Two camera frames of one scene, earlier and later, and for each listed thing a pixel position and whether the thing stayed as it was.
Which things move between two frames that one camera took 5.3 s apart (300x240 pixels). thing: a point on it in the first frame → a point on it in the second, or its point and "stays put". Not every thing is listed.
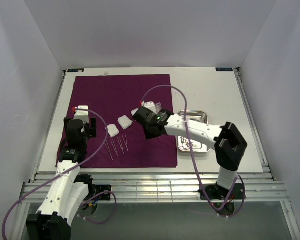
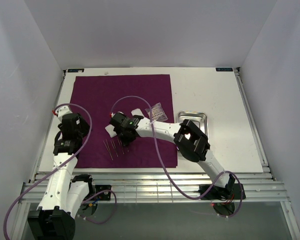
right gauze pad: [133, 111] stays put
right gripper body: [141, 115] → [125, 135]
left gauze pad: [112, 130] stays put
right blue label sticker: [224, 69] stays put
